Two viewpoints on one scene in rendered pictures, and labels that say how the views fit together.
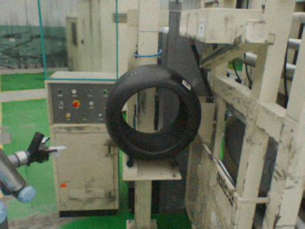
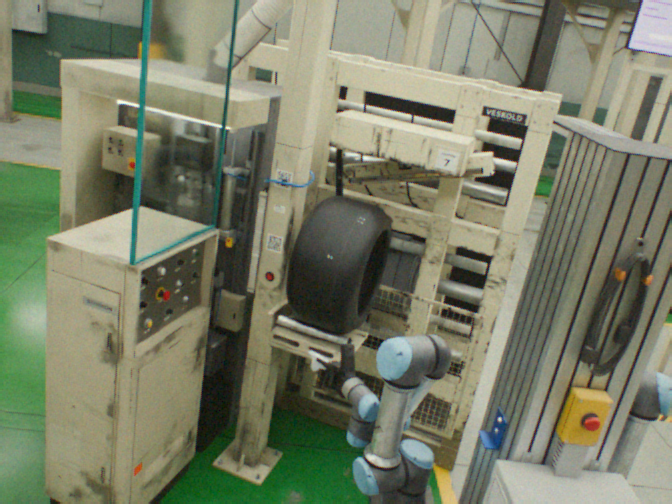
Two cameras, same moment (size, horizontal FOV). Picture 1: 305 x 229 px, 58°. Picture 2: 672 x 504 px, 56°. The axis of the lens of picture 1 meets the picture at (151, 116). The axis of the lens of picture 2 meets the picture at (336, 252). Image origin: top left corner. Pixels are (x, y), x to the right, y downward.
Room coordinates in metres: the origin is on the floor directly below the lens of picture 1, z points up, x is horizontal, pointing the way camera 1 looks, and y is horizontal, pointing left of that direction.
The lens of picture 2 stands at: (0.64, 2.39, 2.19)
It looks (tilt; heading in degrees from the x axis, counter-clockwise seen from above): 20 degrees down; 293
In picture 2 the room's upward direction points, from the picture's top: 10 degrees clockwise
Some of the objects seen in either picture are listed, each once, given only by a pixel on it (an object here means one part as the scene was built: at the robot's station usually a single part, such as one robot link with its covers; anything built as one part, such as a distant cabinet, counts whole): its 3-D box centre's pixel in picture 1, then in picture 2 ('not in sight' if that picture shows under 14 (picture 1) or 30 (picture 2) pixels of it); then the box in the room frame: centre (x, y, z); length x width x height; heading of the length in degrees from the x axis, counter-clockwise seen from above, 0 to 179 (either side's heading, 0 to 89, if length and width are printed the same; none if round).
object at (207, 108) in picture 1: (199, 118); not in sight; (1.92, -0.35, 1.05); 0.20 x 0.15 x 0.30; 6
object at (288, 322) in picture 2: (129, 150); (312, 330); (1.64, 0.14, 0.90); 0.35 x 0.05 x 0.05; 6
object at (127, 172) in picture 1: (129, 159); (309, 343); (1.64, 0.14, 0.84); 0.36 x 0.09 x 0.06; 6
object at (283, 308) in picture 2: not in sight; (288, 307); (1.83, 0.02, 0.90); 0.40 x 0.03 x 0.10; 96
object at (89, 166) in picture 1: (88, 145); (131, 371); (2.25, 0.57, 0.63); 0.56 x 0.41 x 1.27; 96
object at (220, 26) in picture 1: (212, 25); (402, 142); (1.56, -0.31, 1.71); 0.61 x 0.25 x 0.15; 6
